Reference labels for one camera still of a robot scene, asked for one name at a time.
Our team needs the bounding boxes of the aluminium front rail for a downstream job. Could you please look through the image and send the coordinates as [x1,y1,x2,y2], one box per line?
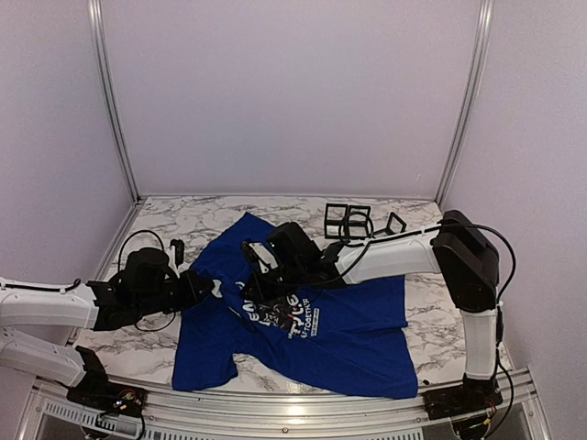
[17,369,552,439]

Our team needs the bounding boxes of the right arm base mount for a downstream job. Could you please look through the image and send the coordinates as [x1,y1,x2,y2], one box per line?
[423,375,504,420]

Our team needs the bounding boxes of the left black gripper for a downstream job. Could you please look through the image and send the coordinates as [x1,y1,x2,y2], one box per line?
[135,274,211,320]

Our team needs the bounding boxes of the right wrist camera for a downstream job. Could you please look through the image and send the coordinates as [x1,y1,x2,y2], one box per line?
[240,241,278,274]

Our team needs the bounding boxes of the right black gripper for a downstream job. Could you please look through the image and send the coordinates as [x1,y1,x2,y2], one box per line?
[238,260,306,306]

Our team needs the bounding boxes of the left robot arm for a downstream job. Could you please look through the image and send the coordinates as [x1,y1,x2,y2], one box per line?
[1,247,220,408]

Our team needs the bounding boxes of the blue printed t-shirt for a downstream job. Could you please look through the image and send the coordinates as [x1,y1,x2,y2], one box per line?
[172,213,418,399]

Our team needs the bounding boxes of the aluminium corner post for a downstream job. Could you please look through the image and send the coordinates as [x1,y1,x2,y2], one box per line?
[435,0,495,207]
[87,0,141,205]

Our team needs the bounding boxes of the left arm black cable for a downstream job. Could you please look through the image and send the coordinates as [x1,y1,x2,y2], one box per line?
[116,228,180,334]

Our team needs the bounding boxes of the left aluminium corner post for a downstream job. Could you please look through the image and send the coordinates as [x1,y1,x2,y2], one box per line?
[87,0,141,205]

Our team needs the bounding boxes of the right aluminium corner post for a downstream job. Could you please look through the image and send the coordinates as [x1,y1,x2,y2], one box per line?
[435,0,495,207]

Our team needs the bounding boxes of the black wire frame cube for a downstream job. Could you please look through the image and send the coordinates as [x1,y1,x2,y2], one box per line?
[324,203,349,239]

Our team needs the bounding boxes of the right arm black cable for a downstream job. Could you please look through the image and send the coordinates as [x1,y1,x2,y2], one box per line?
[338,213,517,413]

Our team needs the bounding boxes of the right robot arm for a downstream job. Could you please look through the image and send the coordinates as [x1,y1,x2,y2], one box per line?
[240,207,500,411]

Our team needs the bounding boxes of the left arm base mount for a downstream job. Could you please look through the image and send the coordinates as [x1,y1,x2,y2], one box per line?
[66,346,147,418]

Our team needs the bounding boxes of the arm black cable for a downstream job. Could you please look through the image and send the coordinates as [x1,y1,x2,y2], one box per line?
[116,228,180,334]
[338,213,517,413]

